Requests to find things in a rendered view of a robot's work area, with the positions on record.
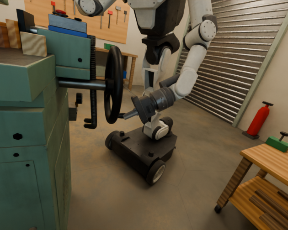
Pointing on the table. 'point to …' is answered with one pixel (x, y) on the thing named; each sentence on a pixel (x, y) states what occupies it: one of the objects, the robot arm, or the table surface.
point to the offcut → (33, 44)
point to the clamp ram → (26, 22)
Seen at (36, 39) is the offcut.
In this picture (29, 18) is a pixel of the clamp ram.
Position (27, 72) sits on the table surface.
